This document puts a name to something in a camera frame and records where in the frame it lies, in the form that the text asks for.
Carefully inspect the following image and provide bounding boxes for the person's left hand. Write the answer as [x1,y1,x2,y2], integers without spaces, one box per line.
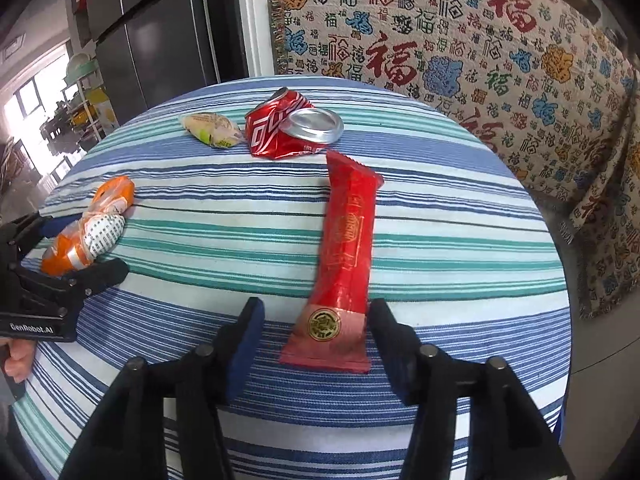
[0,337,37,385]

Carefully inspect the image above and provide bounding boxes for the printed blanket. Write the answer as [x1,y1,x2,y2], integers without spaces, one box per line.
[265,0,637,203]
[565,72,640,318]

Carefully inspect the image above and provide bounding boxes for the white shelf rack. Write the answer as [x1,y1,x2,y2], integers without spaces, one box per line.
[61,54,122,142]

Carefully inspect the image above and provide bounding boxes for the beige snack packet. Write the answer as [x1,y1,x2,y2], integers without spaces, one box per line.
[179,111,246,150]

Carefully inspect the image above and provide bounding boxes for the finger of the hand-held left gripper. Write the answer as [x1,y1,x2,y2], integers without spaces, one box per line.
[62,257,131,298]
[7,212,66,246]

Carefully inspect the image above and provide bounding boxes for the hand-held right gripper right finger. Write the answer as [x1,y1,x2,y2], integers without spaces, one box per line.
[369,298,571,480]

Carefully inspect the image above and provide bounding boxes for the crushed red soda can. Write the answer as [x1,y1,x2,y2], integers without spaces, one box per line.
[244,87,346,161]

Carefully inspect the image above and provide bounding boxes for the dark grey refrigerator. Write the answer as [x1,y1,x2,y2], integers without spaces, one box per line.
[70,0,251,111]

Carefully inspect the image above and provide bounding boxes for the orange and white wrapper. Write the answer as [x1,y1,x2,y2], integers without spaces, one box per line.
[41,176,136,277]

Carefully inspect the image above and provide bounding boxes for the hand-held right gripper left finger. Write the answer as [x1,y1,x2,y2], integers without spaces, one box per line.
[60,296,266,480]

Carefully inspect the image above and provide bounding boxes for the striped tablecloth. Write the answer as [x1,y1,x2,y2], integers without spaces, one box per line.
[10,75,573,480]

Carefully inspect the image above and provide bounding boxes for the long red snack packet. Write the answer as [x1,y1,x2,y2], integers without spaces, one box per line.
[279,150,385,375]

